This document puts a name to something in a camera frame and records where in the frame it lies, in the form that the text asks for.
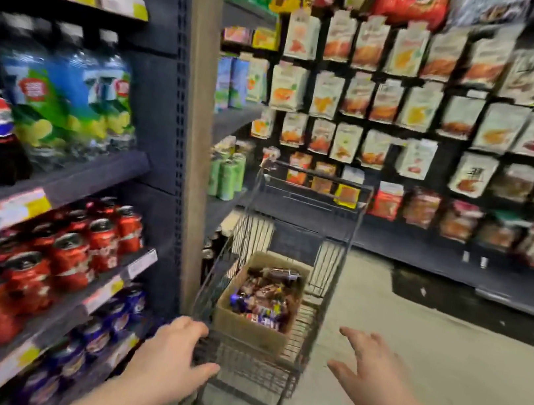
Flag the rows of green tall cans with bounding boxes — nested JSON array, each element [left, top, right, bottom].
[[205, 134, 251, 205]]

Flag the rows of blue soda cans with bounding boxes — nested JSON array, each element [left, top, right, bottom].
[[11, 270, 150, 405]]

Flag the person's left hand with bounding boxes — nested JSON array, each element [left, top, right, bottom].
[[114, 307, 228, 405]]

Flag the brown cardboard box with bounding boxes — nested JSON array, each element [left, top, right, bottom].
[[209, 246, 315, 361]]

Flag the clear lime label soda bottle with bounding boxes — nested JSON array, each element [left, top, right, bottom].
[[37, 23, 123, 161], [0, 12, 87, 175], [80, 29, 152, 153]]

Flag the cluster of energy drink cans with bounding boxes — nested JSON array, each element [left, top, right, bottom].
[[199, 223, 225, 273]]

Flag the grey wire shopping cart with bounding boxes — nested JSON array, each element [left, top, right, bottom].
[[176, 151, 377, 405]]

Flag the person's right hand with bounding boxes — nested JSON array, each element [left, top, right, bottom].
[[320, 325, 427, 405]]

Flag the rows of colourful snack packets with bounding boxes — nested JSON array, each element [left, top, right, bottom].
[[235, 0, 534, 273]]

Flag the pale blue tall drink can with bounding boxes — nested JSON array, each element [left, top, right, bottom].
[[226, 53, 255, 111], [210, 52, 238, 115]]

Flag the rows of red soda cans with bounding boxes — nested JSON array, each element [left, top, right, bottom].
[[0, 179, 150, 405]]

